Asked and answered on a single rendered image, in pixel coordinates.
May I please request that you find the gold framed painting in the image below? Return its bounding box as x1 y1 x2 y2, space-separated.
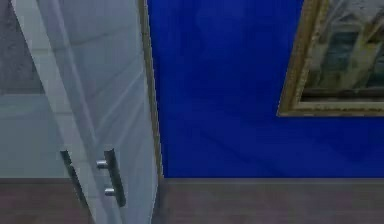
276 0 384 118

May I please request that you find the black bar door handle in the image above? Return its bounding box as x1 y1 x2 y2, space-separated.
96 148 127 208

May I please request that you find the white room door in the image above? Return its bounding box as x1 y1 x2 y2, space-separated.
10 0 161 224

